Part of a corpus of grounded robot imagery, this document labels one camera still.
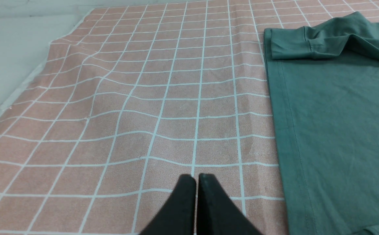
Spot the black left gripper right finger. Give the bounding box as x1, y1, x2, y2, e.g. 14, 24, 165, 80
196, 173, 261, 235

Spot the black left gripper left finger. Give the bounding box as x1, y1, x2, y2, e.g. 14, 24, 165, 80
140, 174, 196, 235

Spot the green long-sleeved shirt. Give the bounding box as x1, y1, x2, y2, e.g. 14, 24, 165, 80
264, 12, 379, 235

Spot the pink checkered tablecloth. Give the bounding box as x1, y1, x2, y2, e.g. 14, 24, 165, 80
0, 0, 379, 235

